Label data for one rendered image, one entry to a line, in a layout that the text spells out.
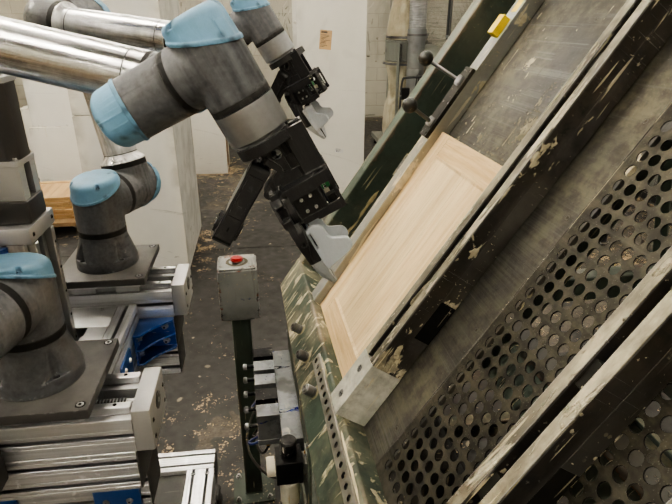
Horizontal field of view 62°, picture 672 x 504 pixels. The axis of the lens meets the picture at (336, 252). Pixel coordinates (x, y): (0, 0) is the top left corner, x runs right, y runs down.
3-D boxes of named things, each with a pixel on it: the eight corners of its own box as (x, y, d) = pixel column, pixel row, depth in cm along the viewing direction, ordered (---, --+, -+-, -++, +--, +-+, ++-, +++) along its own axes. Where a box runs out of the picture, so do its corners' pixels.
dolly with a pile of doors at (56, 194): (41, 214, 489) (34, 180, 476) (103, 212, 494) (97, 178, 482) (13, 240, 433) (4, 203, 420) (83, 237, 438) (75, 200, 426)
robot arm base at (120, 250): (68, 275, 138) (61, 238, 134) (86, 251, 151) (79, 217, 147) (132, 272, 139) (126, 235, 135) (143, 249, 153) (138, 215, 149)
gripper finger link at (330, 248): (369, 273, 72) (336, 215, 68) (329, 295, 72) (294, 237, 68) (365, 263, 74) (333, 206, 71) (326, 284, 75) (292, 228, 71)
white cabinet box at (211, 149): (179, 164, 647) (172, 101, 618) (230, 163, 654) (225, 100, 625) (174, 175, 606) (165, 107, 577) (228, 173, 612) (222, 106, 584)
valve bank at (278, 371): (244, 395, 169) (239, 327, 159) (291, 390, 171) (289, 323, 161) (248, 536, 123) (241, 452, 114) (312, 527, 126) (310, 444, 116)
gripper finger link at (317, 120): (336, 136, 131) (315, 102, 128) (316, 145, 134) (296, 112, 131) (340, 130, 133) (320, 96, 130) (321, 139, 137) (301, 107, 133)
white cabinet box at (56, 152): (72, 182, 579) (59, 112, 550) (130, 180, 585) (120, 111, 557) (45, 207, 506) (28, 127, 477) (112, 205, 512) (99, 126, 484)
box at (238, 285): (222, 305, 183) (217, 255, 176) (258, 302, 185) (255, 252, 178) (221, 323, 172) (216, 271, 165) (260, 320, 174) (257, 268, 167)
